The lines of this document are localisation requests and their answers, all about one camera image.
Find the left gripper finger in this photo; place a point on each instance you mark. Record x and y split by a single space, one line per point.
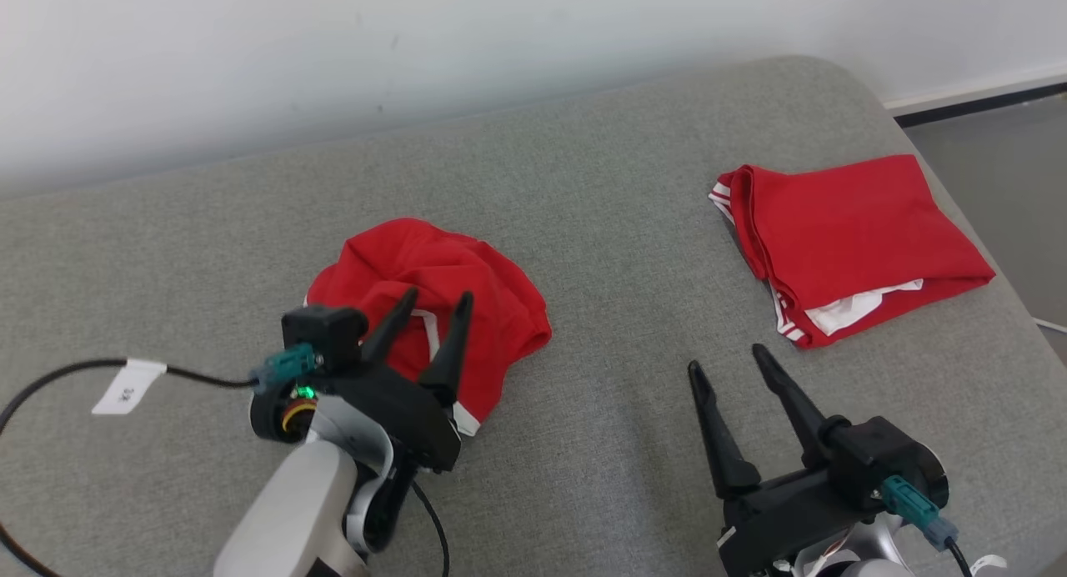
450 360
388 331

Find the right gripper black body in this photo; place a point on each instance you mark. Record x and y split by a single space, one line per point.
783 519

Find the red garment with white band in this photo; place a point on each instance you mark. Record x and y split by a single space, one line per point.
467 285

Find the white and black baseboard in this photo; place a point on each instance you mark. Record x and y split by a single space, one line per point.
975 93

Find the grey fabric sofa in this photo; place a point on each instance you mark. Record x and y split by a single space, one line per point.
583 227

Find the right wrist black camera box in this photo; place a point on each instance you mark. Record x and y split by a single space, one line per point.
884 452

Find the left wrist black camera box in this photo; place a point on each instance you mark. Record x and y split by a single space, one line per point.
325 335

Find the red garment with striped trim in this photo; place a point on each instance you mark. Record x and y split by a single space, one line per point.
850 227

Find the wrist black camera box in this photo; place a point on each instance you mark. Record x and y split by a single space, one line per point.
325 335
884 452

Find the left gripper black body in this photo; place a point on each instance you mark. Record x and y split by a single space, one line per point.
400 410

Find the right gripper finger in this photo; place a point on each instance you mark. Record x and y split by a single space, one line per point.
800 414
725 452

